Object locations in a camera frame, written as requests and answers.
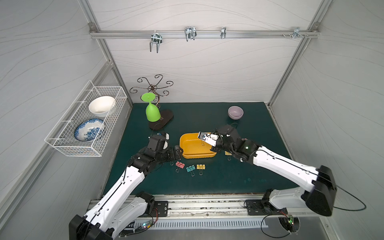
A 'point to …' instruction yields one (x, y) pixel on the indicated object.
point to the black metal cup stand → (166, 115)
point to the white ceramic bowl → (100, 106)
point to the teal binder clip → (190, 169)
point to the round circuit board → (292, 224)
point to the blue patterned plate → (89, 130)
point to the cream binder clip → (201, 167)
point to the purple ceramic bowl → (235, 112)
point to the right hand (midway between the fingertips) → (208, 134)
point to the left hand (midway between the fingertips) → (177, 152)
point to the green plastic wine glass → (152, 112)
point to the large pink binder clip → (179, 165)
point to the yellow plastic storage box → (192, 147)
